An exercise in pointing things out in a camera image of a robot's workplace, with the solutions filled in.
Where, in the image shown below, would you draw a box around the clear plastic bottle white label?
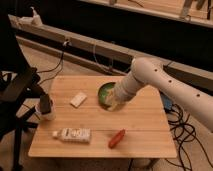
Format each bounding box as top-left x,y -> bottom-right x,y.
52,128 -> 91,143

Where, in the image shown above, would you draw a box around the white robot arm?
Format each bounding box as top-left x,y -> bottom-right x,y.
106,57 -> 213,132

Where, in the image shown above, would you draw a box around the green ceramic bowl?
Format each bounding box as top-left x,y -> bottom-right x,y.
98,82 -> 125,111

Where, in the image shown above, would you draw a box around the white spray bottle on ledge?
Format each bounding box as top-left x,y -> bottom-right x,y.
31,6 -> 43,26

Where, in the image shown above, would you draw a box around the white rectangular sponge block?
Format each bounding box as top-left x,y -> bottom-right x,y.
70,92 -> 87,108

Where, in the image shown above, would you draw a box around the wooden table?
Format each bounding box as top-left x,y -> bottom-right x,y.
28,76 -> 177,158

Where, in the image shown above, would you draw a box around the red orange oblong object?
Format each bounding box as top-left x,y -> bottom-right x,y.
108,130 -> 125,148

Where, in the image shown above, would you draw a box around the blue box on floor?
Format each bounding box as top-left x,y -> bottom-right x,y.
161,94 -> 172,110

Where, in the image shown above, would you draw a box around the black chair stand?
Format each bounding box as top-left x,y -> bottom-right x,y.
0,10 -> 45,171

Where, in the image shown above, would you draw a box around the black cables on floor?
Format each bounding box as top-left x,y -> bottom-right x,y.
164,103 -> 213,171

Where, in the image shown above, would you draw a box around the long grey ledge rail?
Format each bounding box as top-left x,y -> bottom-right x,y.
9,15 -> 213,92

